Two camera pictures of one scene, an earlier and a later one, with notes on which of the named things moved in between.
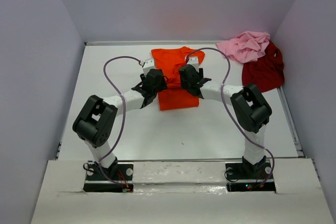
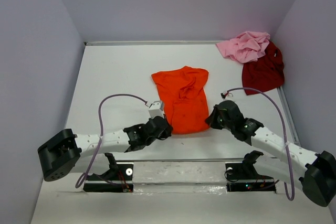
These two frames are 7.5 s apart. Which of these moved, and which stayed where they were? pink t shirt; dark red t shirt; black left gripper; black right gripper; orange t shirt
Moved: black left gripper; black right gripper; orange t shirt
Stayed: pink t shirt; dark red t shirt
